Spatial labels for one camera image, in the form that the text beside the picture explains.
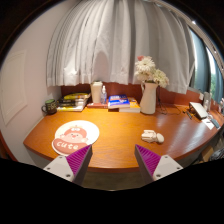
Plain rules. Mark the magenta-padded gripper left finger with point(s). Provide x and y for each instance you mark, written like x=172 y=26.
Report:
x=71 y=165

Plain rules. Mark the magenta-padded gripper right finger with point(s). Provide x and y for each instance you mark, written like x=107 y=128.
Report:
x=154 y=164

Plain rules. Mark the white computer mouse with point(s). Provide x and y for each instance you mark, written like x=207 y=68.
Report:
x=150 y=136

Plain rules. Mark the round cartoon print mouse pad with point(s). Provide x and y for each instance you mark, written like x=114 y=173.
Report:
x=75 y=135

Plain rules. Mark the dark pens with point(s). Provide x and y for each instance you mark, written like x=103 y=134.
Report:
x=188 y=114

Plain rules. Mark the dark mug with green inside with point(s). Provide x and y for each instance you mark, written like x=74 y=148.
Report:
x=51 y=106

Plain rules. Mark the white ceramic pitcher vase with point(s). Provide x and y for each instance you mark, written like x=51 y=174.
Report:
x=148 y=100

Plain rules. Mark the thin red-brown book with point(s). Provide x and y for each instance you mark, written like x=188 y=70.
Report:
x=96 y=105

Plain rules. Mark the white paper card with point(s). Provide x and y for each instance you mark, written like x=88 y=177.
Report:
x=208 y=124

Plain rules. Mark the white flat device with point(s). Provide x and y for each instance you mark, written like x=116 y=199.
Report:
x=199 y=110

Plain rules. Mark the dark smartphone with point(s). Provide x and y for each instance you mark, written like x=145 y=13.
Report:
x=215 y=122

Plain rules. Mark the clear spray bottle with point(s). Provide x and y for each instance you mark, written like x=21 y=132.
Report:
x=103 y=97

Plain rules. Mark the cream travel tumbler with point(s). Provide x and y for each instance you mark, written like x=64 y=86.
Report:
x=96 y=93

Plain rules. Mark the white flower bouquet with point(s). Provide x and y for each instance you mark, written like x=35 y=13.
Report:
x=146 y=68

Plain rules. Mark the white pleated curtain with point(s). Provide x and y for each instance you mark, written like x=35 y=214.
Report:
x=113 y=43

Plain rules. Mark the window with dark frame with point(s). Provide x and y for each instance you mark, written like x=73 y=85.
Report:
x=203 y=66

